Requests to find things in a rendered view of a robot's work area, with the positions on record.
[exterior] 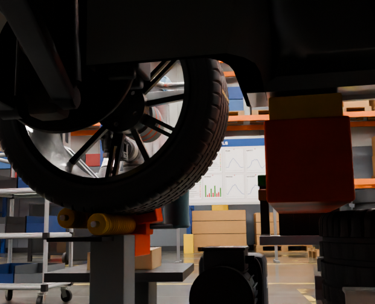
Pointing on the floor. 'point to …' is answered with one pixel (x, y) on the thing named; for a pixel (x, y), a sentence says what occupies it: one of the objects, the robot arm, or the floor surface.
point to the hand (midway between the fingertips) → (107, 135)
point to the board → (232, 178)
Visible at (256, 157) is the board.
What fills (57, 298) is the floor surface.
